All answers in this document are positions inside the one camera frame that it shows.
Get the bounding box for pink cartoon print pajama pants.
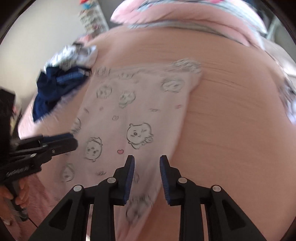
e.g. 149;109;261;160
57;59;202;240

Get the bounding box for person's left hand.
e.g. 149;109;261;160
0;177;31;227

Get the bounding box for navy blue garment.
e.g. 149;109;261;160
32;66;91;122

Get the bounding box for white grey patterned garment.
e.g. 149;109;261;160
44;44;98;71

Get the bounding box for white shelf rack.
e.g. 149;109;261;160
78;4;109;37

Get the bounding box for red blue plush toy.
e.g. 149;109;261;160
79;0;97;9

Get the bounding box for white printed garment right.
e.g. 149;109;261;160
278;78;295;125

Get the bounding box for pink folded quilt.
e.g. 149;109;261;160
110;1;267;49

